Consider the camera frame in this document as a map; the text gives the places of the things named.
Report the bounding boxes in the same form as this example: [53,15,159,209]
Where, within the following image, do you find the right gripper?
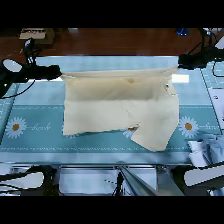
[177,52,202,71]

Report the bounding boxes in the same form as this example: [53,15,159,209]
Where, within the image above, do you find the light blue garment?
[199,133,224,165]

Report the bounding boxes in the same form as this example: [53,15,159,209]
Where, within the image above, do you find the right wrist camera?
[198,28,217,52]

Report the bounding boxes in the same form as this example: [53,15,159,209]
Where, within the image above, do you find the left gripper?
[37,64,63,81]

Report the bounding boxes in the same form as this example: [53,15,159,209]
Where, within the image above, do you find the cardboard box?
[18,27,56,46]

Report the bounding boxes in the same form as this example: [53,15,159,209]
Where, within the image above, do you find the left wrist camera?
[22,37,43,65]

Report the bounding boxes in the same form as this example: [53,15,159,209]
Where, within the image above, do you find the white garment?
[187,139,211,168]

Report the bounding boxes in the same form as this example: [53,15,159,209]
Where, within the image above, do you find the cream shirt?
[60,66,181,153]

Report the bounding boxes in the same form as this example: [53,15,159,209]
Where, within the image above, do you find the silver frame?
[0,162,224,197]

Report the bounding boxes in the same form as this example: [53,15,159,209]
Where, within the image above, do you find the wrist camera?
[22,37,43,65]
[198,28,217,52]

